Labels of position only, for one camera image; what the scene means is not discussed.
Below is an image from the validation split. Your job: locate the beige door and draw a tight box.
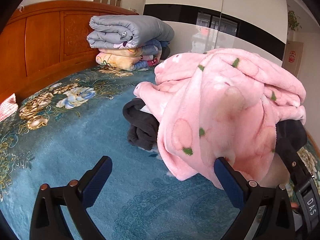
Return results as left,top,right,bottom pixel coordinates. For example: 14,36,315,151
282,40,304,78

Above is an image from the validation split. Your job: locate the green hanging plant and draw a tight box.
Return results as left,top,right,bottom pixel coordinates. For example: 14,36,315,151
287,10,302,32

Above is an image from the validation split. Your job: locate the white wardrobe with black stripe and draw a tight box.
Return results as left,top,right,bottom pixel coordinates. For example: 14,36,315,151
143,0,288,68

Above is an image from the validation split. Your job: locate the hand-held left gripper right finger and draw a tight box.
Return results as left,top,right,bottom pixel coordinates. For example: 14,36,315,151
214,157,297,240

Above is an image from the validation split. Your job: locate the pink checked cloth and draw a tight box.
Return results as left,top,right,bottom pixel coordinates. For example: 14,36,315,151
0,93,19,122

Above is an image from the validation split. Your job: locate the blue printed folded quilt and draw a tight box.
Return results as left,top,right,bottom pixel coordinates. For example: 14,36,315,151
135,39,170,55

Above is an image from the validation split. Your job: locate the wooden headboard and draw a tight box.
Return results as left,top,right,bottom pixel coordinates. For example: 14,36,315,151
0,0,139,100

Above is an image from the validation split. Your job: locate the white cloth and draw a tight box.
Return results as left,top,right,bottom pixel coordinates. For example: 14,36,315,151
139,104,153,115

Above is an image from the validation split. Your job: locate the pink fleece garment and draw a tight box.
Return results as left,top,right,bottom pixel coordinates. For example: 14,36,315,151
134,47,307,190

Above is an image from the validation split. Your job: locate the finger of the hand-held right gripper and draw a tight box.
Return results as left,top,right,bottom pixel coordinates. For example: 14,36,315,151
277,140,314,188

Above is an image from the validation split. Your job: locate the floral teal bed blanket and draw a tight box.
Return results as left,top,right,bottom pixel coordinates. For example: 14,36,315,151
0,62,320,240

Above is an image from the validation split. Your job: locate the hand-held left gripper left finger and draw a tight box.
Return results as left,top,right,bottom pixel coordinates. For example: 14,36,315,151
29,156,113,240

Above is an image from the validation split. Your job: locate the black garment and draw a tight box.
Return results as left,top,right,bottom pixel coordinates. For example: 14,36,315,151
122,98,160,151

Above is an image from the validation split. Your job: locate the peach floral folded blanket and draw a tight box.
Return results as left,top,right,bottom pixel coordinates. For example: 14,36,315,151
96,48,161,71

